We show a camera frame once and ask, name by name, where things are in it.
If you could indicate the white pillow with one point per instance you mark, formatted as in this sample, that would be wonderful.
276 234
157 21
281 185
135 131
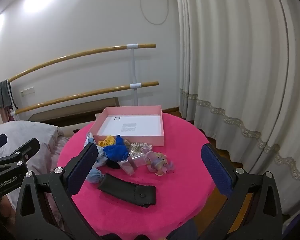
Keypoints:
40 130

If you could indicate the white barre stand with base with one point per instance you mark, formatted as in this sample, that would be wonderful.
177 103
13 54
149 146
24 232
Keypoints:
133 67

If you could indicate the white wall socket panel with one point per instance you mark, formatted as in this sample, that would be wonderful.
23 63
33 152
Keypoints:
27 91

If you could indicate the bag of cotton swabs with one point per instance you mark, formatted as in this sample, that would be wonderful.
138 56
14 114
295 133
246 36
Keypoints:
137 147

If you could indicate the white curtain with lace trim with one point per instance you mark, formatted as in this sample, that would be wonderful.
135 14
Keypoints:
240 55

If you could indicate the black leather pouch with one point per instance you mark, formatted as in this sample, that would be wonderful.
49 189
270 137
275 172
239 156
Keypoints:
125 190

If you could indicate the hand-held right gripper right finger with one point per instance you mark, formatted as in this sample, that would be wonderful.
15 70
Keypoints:
215 165

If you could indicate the yellow scrunchie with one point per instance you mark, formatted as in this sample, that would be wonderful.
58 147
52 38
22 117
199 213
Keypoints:
107 140

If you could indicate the pink cloth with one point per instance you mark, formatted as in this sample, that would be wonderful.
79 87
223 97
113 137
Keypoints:
6 113

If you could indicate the pink cardboard box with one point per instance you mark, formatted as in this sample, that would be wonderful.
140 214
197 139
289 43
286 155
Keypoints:
130 140

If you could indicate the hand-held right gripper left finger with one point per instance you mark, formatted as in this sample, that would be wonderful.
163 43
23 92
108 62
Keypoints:
82 170

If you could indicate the light blue scrunchie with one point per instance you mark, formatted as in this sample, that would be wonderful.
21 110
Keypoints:
95 176

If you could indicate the pastel purple scrunchie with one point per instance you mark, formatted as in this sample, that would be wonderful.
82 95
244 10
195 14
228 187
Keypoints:
157 162

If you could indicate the pink round tablecloth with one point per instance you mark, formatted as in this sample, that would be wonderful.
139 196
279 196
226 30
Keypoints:
177 180

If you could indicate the wooden ballet barre rail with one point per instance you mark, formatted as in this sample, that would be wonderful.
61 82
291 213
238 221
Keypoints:
65 56
77 96

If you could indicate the person's left forearm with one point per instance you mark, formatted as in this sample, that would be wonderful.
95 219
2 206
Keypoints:
7 207

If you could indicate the clear pouches with maroon band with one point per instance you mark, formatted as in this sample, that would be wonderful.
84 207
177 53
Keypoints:
126 166

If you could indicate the brown-topped white cabinet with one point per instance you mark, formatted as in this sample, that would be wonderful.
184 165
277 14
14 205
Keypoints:
77 110

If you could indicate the grey cloth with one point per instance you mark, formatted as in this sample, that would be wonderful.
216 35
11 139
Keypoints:
2 95

